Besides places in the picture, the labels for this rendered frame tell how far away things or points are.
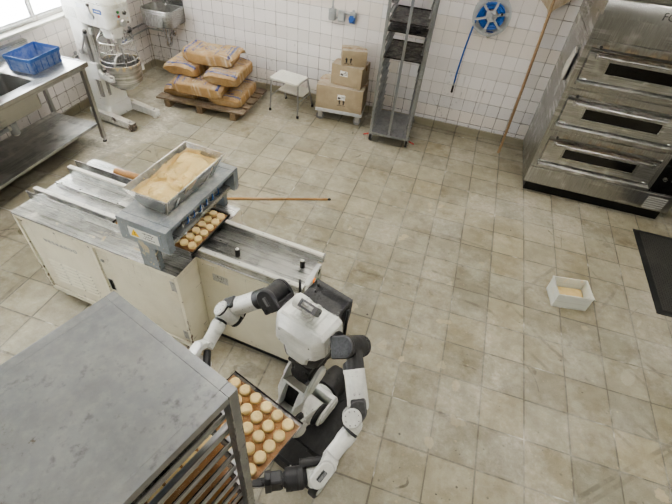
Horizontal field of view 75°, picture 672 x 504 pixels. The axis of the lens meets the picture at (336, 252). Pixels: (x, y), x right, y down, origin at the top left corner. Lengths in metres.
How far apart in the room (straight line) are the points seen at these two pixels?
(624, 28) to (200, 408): 4.49
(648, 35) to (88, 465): 4.79
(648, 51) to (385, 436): 3.89
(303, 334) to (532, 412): 2.07
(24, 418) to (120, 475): 0.27
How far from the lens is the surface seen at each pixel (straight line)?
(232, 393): 1.12
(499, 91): 6.01
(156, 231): 2.52
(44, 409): 1.23
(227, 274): 2.76
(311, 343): 1.86
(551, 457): 3.42
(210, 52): 6.07
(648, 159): 5.41
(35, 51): 5.69
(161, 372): 1.18
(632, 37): 4.88
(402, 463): 3.05
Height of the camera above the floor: 2.80
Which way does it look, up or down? 44 degrees down
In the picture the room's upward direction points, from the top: 6 degrees clockwise
